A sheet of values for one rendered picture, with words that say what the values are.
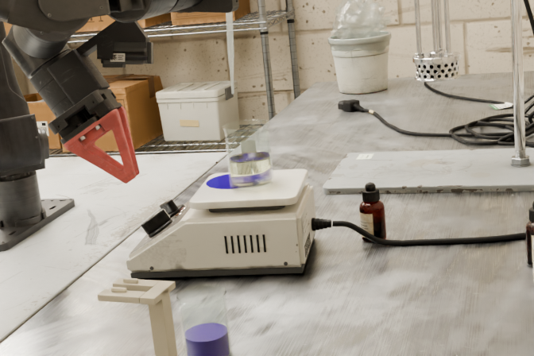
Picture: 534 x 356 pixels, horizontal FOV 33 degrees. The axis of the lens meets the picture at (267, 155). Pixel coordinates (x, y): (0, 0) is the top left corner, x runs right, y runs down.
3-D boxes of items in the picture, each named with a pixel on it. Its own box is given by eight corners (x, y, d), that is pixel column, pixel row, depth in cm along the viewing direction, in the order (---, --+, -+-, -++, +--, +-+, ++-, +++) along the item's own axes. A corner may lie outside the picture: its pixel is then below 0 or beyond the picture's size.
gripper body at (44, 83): (120, 101, 104) (82, 48, 104) (106, 103, 94) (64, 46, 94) (75, 133, 105) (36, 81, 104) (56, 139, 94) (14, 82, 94)
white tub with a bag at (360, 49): (405, 84, 206) (399, -10, 201) (377, 96, 195) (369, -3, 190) (350, 83, 214) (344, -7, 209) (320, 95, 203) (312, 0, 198)
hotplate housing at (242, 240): (127, 282, 100) (118, 214, 98) (160, 242, 112) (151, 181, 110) (326, 276, 96) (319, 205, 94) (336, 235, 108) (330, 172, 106)
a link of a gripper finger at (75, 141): (160, 158, 103) (112, 91, 102) (154, 164, 96) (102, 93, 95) (112, 192, 103) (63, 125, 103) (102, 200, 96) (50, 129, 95)
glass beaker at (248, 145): (220, 188, 102) (212, 119, 100) (261, 179, 105) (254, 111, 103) (245, 199, 97) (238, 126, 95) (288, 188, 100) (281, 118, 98)
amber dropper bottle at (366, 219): (381, 233, 108) (377, 176, 106) (390, 240, 105) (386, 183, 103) (357, 237, 107) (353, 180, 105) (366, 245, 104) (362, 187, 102)
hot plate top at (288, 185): (187, 210, 97) (186, 202, 97) (211, 179, 108) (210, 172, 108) (296, 205, 95) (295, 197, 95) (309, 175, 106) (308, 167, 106)
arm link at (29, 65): (84, 48, 97) (46, -5, 96) (41, 75, 94) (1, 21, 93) (71, 67, 103) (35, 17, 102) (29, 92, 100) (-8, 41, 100)
